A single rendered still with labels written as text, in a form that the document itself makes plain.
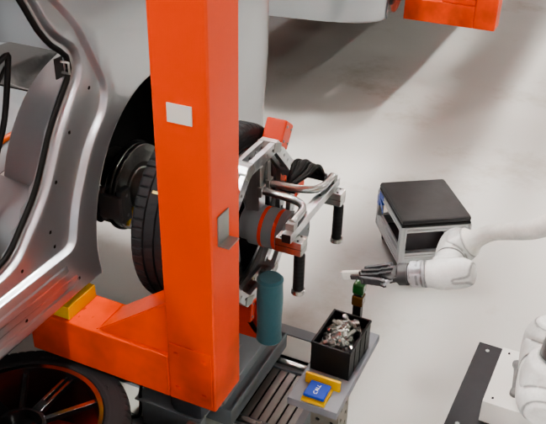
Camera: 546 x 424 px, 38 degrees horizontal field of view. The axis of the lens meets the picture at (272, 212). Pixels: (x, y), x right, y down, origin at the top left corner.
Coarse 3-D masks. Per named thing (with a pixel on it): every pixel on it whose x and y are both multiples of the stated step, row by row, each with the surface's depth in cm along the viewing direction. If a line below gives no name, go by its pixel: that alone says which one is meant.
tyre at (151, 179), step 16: (240, 128) 252; (256, 128) 261; (240, 144) 251; (144, 176) 245; (144, 192) 243; (144, 208) 243; (144, 224) 244; (144, 240) 246; (160, 240) 242; (144, 256) 248; (160, 256) 244; (256, 256) 288; (144, 272) 252; (160, 272) 248; (160, 288) 255
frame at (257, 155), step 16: (256, 144) 256; (272, 144) 256; (240, 160) 245; (256, 160) 246; (272, 160) 270; (288, 160) 271; (240, 176) 241; (240, 192) 240; (288, 208) 285; (256, 272) 280; (240, 288) 272; (256, 288) 272; (240, 304) 265
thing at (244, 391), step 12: (276, 348) 314; (264, 360) 310; (276, 360) 318; (252, 372) 304; (264, 372) 307; (240, 384) 298; (252, 384) 298; (240, 396) 289; (228, 408) 287; (240, 408) 291; (216, 420) 288; (228, 420) 286
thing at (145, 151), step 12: (144, 144) 281; (120, 156) 274; (132, 156) 276; (144, 156) 283; (120, 168) 271; (132, 168) 278; (144, 168) 282; (120, 180) 272; (132, 180) 278; (132, 192) 278; (132, 204) 283; (132, 216) 285
